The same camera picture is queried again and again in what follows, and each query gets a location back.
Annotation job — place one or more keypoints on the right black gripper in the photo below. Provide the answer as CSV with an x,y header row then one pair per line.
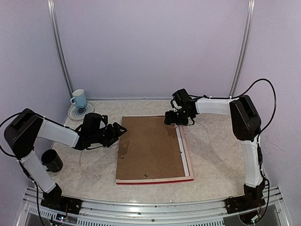
x,y
170,118

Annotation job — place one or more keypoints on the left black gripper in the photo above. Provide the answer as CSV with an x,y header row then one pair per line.
x,y
114,136

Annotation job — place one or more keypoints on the brown backing board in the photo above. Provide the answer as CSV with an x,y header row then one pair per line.
x,y
150,148

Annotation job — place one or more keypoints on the red wooden picture frame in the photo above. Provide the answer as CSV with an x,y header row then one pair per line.
x,y
185,153

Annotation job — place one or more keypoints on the white foam sheet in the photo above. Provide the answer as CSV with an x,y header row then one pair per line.
x,y
184,151

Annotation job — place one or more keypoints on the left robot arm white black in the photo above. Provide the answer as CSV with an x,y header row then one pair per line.
x,y
27,126

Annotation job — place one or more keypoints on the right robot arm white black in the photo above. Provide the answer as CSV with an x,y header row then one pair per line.
x,y
246,127

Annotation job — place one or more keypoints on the striped round plate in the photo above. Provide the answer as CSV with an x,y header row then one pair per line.
x,y
77,114

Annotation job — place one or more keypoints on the light blue mug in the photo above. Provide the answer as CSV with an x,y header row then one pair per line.
x,y
78,98

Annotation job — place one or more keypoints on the dark green mug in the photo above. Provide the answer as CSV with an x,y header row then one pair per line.
x,y
51,160

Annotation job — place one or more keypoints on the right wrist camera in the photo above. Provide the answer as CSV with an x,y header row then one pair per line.
x,y
174,105

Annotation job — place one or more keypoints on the right aluminium corner post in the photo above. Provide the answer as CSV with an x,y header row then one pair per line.
x,y
244,46

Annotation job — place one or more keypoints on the aluminium corner post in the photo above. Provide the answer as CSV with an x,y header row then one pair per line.
x,y
244,46
59,47

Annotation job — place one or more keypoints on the aluminium front rail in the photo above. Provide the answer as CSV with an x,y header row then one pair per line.
x,y
105,213

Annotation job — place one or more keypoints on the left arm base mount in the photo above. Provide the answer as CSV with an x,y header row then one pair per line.
x,y
63,204

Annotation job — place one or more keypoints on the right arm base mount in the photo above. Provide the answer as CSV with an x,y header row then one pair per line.
x,y
240,203

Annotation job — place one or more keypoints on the left aluminium corner post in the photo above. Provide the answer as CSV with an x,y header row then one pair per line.
x,y
59,47

